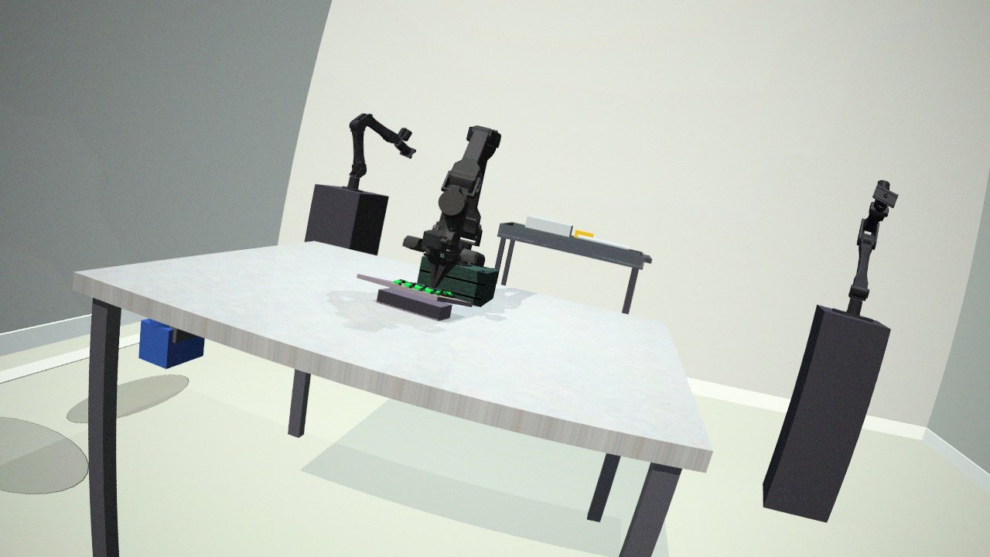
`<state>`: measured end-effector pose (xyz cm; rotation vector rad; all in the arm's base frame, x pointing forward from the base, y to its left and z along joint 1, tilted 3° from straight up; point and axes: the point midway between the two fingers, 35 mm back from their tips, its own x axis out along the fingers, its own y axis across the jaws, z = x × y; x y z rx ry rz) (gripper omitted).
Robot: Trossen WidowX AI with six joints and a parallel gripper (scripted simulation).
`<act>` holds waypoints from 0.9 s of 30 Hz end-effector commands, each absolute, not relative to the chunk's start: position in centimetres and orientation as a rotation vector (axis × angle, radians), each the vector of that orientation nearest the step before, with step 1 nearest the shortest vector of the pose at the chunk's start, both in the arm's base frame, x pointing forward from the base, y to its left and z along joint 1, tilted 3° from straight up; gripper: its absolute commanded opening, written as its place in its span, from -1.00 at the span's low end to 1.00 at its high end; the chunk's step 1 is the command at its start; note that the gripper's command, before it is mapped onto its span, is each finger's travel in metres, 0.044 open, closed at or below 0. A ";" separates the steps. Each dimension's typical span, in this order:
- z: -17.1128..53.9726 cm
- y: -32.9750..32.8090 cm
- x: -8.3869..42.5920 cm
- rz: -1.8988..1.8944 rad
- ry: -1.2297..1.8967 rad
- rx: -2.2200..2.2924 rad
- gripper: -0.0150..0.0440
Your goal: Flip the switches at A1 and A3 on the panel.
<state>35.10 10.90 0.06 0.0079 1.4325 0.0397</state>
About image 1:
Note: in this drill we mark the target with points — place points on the lilac switch panel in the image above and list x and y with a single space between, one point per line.
415 298

